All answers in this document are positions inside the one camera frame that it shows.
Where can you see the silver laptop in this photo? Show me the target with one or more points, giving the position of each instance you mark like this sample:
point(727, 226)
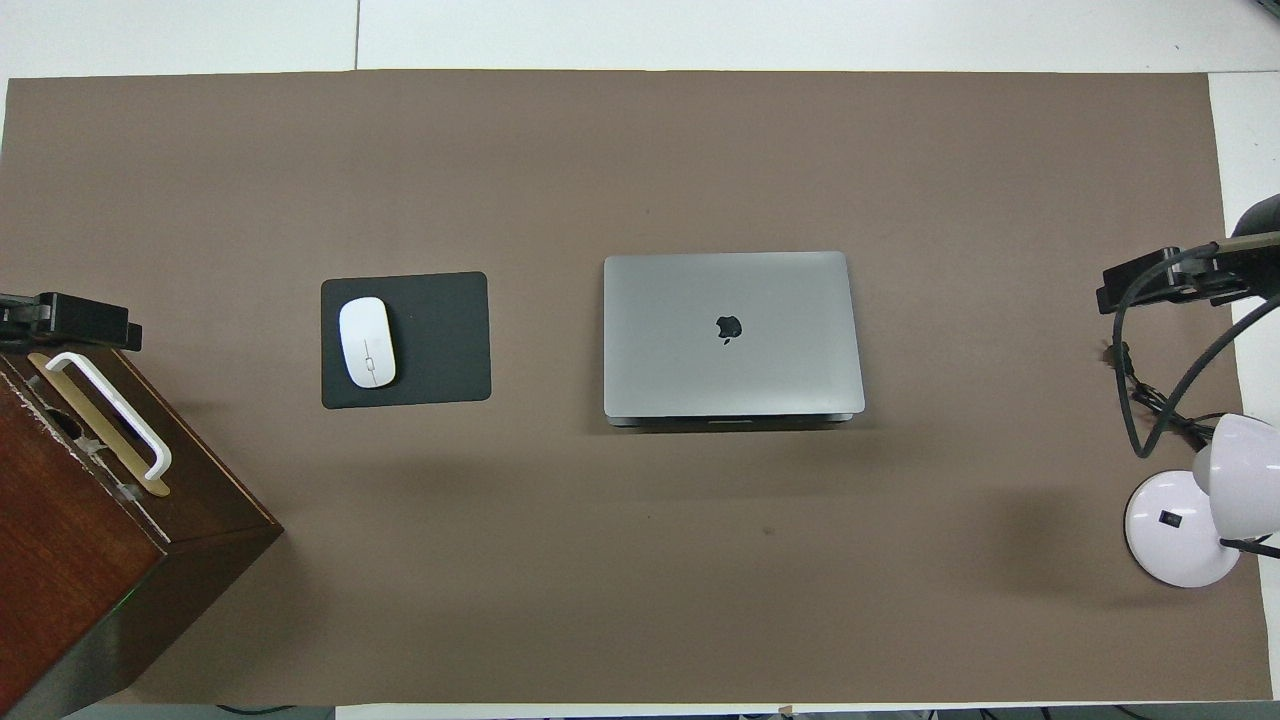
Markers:
point(730, 370)

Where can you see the black mouse pad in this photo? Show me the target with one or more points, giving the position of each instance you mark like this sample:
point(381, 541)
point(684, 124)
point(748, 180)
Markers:
point(440, 340)

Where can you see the brown table mat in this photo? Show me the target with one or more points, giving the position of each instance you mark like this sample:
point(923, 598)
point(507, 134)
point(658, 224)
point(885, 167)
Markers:
point(600, 170)

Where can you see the dark brown wooden box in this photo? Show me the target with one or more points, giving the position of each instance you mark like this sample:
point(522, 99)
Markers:
point(90, 570)

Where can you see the white computer mouse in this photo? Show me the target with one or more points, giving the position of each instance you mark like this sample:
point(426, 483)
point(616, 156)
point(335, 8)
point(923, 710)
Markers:
point(367, 342)

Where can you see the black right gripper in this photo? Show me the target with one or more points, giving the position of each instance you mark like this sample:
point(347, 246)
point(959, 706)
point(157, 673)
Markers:
point(1262, 218)

